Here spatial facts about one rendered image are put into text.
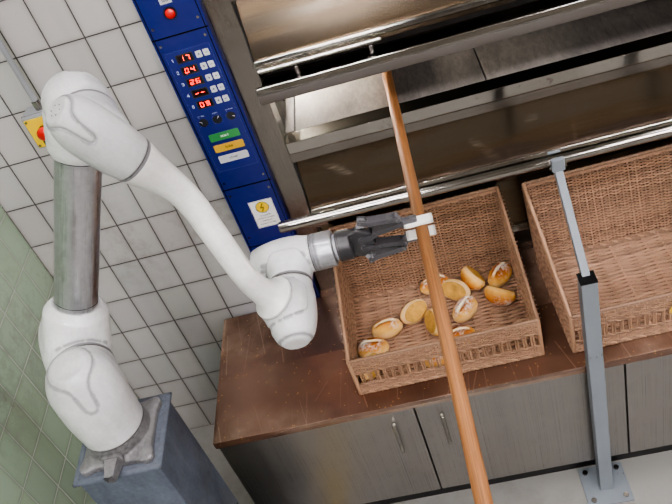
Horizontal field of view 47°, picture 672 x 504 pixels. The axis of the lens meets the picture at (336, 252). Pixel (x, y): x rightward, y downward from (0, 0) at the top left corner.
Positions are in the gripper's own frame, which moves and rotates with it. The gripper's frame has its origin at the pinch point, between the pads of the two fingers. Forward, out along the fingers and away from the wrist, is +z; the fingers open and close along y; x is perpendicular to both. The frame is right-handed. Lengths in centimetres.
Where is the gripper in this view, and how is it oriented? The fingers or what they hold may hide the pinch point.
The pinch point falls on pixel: (419, 226)
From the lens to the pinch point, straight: 182.7
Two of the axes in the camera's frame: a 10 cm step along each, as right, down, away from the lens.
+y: 2.6, 7.2, 6.4
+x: 0.5, 6.5, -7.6
